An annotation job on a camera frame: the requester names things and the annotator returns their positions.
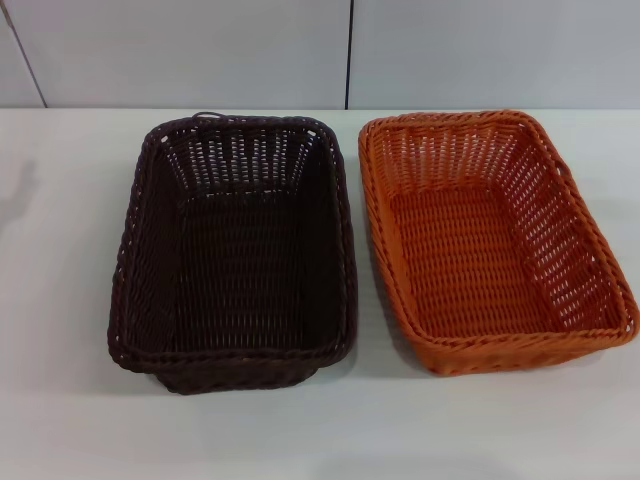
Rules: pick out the dark brown woven basket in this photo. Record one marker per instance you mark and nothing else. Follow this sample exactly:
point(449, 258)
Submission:
point(250, 280)

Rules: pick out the orange-yellow woven basket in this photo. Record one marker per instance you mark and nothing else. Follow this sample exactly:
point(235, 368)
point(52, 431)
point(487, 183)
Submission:
point(475, 260)

